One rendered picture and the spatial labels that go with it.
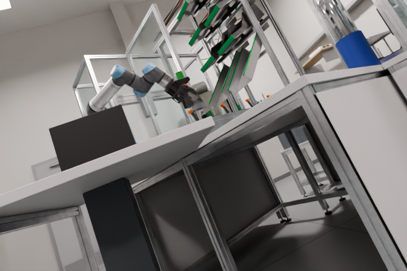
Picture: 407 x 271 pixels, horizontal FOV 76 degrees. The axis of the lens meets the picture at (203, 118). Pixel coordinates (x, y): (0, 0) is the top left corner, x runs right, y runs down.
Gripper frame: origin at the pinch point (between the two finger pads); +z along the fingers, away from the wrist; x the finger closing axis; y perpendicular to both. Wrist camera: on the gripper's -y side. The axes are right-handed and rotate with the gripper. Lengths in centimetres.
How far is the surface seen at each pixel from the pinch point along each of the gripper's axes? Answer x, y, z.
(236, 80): 36.0, 9.1, 1.4
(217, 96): 21.0, 9.1, 1.7
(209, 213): 2, 56, 27
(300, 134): -62, -110, 152
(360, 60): 62, -43, 60
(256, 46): 49.8, -0.7, -1.4
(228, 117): 15.7, 11.7, 13.5
